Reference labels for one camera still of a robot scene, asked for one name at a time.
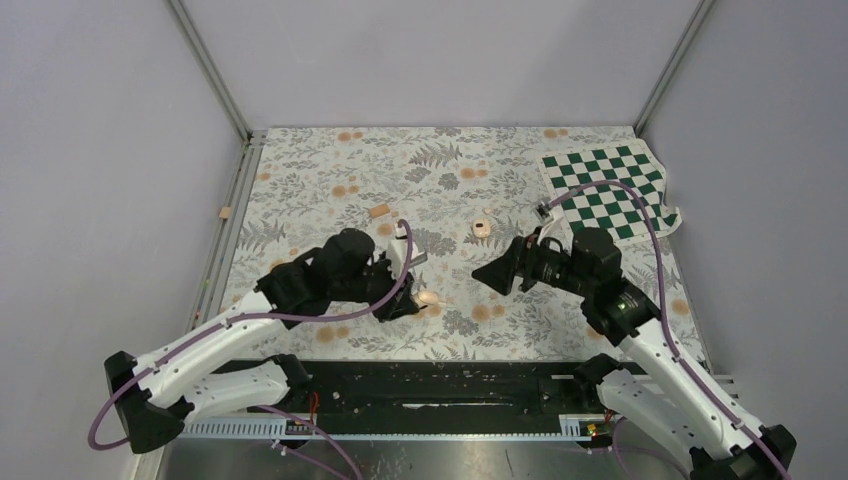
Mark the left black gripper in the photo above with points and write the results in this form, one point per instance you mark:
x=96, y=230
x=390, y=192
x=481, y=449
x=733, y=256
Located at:
x=403, y=302

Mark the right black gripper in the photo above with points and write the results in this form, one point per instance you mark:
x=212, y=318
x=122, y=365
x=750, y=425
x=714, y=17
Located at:
x=520, y=258

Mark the beige earbud charging case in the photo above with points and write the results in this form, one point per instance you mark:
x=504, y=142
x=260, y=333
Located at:
x=428, y=298

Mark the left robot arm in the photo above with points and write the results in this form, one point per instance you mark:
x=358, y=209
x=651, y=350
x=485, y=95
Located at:
x=154, y=396

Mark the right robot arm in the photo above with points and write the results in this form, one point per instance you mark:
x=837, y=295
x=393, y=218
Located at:
x=692, y=417

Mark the beige square case with earbud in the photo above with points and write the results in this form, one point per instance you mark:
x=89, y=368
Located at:
x=481, y=228

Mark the floral patterned table mat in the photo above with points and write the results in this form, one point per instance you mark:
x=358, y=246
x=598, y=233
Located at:
x=313, y=182

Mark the small cork cylinder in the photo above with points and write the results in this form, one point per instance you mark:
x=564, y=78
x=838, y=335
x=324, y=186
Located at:
x=379, y=211

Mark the green white checkerboard sheet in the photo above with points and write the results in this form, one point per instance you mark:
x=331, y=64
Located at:
x=631, y=164

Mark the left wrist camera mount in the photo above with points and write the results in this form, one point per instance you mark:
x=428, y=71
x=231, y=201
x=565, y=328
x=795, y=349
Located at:
x=403, y=253

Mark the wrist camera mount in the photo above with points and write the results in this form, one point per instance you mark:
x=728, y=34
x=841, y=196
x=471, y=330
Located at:
x=549, y=215
x=403, y=253

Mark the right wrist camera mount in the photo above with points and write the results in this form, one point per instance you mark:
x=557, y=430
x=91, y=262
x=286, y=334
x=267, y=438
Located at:
x=549, y=215

